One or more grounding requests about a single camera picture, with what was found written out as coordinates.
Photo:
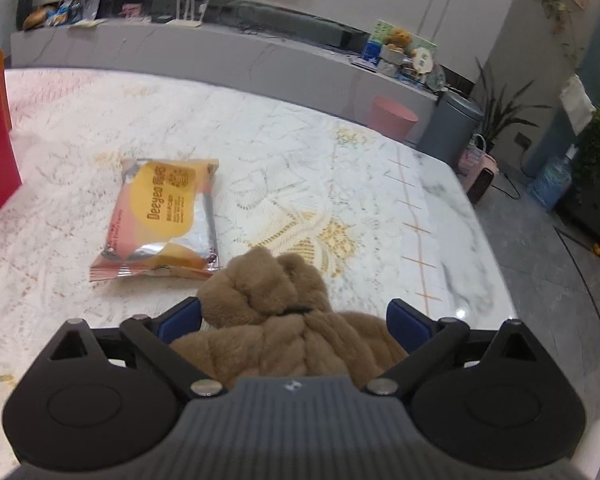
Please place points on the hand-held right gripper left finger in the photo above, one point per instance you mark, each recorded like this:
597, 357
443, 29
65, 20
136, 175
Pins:
180, 322

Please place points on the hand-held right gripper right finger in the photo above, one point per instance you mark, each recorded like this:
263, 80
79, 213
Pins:
410, 325

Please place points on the brown plush toy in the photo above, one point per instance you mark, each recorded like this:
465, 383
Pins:
280, 330

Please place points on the pink and yellow snack packet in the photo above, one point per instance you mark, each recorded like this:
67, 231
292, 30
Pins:
165, 210

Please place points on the small pink heater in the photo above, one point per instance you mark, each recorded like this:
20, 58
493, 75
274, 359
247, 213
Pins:
484, 180

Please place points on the pink woven handbag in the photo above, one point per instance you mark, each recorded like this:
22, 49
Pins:
472, 152

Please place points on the grey trash bin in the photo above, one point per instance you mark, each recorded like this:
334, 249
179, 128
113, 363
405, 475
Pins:
450, 127

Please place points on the blue water bottle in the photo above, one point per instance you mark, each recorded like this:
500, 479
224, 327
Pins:
555, 180

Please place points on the pink round bin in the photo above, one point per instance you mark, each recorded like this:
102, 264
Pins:
392, 119

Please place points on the tall green floor plant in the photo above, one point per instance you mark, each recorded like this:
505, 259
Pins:
505, 107

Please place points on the flat book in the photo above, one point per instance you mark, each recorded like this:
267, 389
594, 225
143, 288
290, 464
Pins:
363, 63

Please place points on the white marble television cabinet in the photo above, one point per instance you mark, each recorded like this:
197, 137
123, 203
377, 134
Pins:
180, 55

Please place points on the white hanging cloth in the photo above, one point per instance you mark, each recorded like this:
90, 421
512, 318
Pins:
577, 102

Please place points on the brown teddy bear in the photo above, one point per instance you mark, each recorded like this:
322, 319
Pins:
399, 40

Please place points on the green printed box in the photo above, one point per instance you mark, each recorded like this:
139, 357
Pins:
380, 30

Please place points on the small black box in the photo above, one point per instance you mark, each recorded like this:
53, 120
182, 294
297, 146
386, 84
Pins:
164, 19

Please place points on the white router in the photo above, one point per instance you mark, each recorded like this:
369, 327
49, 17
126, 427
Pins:
191, 15

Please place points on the white paper sheets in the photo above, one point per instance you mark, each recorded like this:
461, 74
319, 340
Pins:
87, 23

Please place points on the pink printed card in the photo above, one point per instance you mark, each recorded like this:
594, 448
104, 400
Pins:
131, 10

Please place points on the blue snack bag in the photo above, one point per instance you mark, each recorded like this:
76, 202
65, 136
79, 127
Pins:
62, 12

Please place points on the golden round ornament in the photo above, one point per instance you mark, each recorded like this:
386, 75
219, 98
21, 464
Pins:
35, 18

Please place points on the green climbing vine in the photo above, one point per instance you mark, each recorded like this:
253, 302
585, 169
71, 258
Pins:
555, 10

